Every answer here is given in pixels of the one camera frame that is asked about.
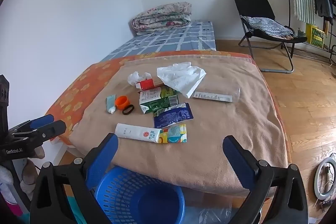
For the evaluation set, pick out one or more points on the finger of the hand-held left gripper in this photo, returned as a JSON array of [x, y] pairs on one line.
[[42, 120], [52, 129]]

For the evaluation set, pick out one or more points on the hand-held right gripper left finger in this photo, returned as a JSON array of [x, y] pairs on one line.
[[102, 158]]

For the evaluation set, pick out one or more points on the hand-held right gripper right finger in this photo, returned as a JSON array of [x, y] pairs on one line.
[[239, 161]]

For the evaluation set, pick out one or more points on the small pale blue tube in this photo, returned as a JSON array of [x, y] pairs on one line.
[[110, 102]]

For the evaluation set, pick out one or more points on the orange cap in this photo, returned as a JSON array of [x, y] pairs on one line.
[[122, 102]]

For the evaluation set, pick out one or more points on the blue plastic basket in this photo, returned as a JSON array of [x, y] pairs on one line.
[[147, 203]]

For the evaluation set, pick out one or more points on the colourful wavy packet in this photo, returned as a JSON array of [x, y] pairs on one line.
[[176, 134]]

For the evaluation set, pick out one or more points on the clear plastic wrapper with label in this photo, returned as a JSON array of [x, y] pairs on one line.
[[212, 96]]

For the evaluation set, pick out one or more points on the blue snack wrapper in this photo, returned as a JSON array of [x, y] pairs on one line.
[[170, 116]]

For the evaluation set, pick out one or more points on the white plastic bag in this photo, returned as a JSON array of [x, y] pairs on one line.
[[181, 77]]

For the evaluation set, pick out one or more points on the white bed base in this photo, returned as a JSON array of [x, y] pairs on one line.
[[55, 155]]

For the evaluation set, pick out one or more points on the beige fuzzy cloth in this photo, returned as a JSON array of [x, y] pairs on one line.
[[30, 174]]

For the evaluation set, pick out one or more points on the beige blanket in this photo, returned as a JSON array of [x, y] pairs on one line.
[[223, 134]]

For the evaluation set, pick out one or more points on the teal floor mat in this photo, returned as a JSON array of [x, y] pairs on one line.
[[72, 211]]

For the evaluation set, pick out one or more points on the clear printed plastic bag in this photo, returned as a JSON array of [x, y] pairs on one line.
[[210, 214]]

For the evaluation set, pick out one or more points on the green milk carton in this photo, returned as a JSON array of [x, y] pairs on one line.
[[155, 103]]

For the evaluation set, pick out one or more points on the crumpled clear plastic bag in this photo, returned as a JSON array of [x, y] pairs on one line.
[[133, 78]]

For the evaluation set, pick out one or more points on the red and white box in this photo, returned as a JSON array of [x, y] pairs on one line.
[[147, 83]]

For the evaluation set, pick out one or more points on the twisted white tissue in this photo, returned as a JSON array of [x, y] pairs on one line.
[[145, 75]]

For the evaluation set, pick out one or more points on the blue checked bed sheet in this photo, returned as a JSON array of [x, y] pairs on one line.
[[170, 40]]

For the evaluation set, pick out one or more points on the striped chair cushion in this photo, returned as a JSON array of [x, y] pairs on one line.
[[267, 26]]

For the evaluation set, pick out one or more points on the folded floral quilt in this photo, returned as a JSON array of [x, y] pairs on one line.
[[162, 18]]

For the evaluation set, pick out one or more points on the black clothes rack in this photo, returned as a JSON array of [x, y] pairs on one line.
[[289, 14]]

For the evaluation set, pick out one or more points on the black folding chair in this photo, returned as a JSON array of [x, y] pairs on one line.
[[252, 3]]

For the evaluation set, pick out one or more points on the dark hanging jacket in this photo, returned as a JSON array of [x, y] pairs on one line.
[[321, 1]]

